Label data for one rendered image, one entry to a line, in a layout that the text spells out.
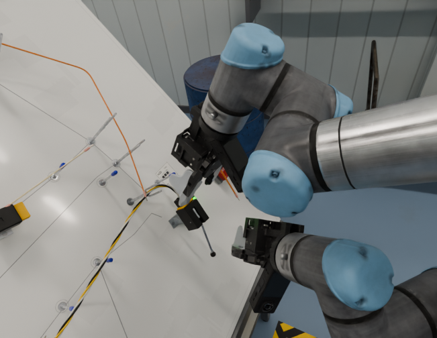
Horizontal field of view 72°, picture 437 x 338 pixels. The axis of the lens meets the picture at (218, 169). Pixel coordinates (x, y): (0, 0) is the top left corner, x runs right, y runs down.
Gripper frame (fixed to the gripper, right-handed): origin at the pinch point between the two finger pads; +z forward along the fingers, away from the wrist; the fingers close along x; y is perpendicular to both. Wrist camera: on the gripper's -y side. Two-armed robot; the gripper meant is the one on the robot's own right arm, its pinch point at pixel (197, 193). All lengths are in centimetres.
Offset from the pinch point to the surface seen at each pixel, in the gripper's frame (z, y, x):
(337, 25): 16, 32, -204
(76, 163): 4.1, 23.2, 12.1
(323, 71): 50, 22, -209
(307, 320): 95, -66, -55
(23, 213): -0.1, 16.6, 26.7
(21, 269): 9.2, 12.4, 30.8
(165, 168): 9.0, 12.7, -5.7
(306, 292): 95, -60, -68
